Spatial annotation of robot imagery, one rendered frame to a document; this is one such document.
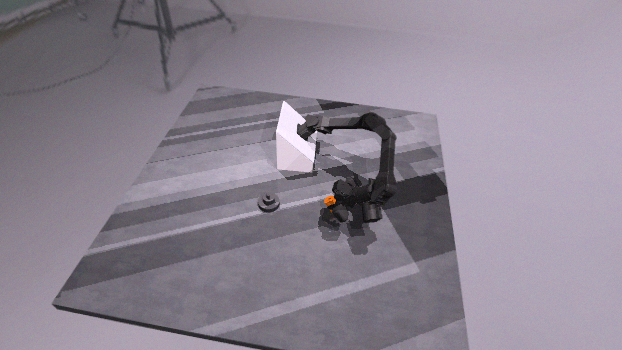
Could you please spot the orange tapered knob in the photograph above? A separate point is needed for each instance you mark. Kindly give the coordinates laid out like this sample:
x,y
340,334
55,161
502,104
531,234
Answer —
x,y
329,200

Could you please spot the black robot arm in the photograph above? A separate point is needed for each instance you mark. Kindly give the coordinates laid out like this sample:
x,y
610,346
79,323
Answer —
x,y
385,182

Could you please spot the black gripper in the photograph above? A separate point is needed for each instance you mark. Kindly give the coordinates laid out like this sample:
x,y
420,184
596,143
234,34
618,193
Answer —
x,y
340,210

